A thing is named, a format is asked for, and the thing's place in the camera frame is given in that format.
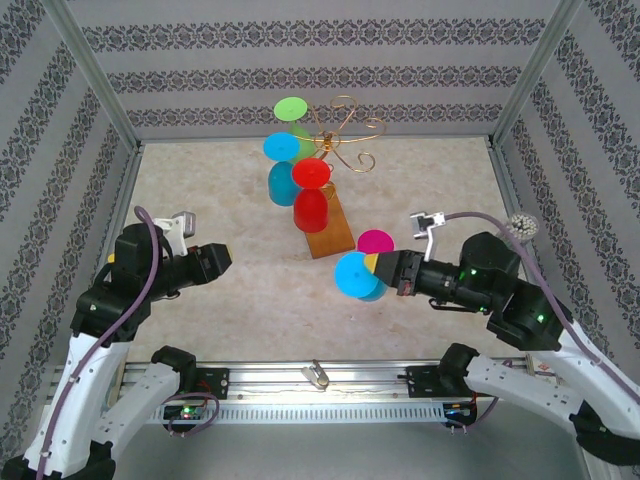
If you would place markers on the green plastic wine glass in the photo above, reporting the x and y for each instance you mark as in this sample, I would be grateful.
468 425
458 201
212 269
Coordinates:
291 109

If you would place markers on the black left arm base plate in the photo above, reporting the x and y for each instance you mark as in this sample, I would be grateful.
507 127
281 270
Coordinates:
215 385

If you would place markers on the aluminium frame post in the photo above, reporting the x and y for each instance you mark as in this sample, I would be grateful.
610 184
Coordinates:
95 80
537 70

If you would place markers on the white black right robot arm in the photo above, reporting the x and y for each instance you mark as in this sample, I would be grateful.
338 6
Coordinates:
525 390

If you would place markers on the clear jar of white sticks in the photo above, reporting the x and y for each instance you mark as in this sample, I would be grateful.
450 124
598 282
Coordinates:
522 225

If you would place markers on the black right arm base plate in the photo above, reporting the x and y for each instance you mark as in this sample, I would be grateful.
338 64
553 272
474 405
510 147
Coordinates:
422 385

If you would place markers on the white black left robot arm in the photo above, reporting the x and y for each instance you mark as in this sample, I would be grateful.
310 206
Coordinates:
75 390

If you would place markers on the blue plastic wine glass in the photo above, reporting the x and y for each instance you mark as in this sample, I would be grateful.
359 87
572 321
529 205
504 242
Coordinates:
352 275
281 146

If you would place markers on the small metal clip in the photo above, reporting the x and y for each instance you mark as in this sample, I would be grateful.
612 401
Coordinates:
316 374

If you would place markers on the red plastic wine glass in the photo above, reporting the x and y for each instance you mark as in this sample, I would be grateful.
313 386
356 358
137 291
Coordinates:
311 172

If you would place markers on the aluminium mounting rail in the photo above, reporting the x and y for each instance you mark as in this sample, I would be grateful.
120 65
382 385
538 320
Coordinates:
360 380

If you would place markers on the pink plastic wine glass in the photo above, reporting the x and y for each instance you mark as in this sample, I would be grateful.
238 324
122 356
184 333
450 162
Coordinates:
375 241

